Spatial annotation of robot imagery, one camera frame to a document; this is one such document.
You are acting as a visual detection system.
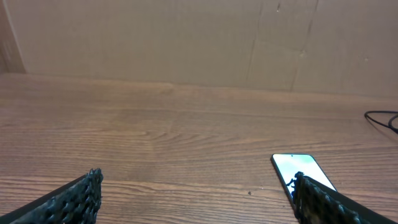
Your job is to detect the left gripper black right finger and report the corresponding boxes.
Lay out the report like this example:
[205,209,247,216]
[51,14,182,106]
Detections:
[292,172,397,224]

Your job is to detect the Samsung Galaxy smartphone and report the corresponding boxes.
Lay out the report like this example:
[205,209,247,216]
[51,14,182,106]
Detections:
[271,153,336,206]

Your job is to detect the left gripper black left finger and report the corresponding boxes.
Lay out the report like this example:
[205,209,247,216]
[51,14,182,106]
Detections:
[1,168,103,224]

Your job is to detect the black USB charging cable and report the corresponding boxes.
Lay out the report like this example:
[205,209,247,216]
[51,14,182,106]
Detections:
[364,110,398,134]

